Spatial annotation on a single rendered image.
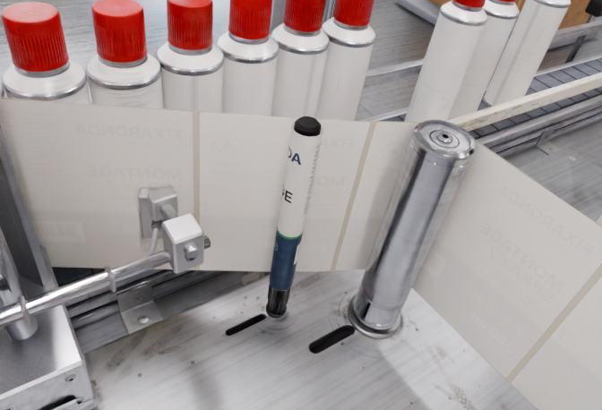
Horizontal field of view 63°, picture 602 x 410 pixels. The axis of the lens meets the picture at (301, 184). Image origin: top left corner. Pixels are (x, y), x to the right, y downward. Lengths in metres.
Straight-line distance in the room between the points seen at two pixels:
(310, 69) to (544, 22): 0.37
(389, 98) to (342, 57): 0.37
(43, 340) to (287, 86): 0.27
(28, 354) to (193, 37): 0.23
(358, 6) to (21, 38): 0.26
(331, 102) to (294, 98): 0.05
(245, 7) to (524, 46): 0.43
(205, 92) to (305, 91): 0.10
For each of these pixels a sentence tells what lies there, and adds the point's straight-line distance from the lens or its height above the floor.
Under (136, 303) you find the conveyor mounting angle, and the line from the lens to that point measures 0.48.
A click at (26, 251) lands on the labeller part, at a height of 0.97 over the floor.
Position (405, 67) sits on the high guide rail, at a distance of 0.62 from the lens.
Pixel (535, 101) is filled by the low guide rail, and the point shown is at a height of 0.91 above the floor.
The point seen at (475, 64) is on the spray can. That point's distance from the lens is 0.64.
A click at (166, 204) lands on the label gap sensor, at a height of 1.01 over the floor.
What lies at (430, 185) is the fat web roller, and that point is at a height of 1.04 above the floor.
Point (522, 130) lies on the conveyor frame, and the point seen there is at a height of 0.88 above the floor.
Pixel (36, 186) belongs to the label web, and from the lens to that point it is 0.35.
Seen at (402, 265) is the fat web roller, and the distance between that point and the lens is 0.35.
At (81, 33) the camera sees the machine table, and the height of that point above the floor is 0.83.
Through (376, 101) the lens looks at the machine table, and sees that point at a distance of 0.80.
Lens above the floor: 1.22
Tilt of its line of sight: 41 degrees down
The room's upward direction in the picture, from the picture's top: 10 degrees clockwise
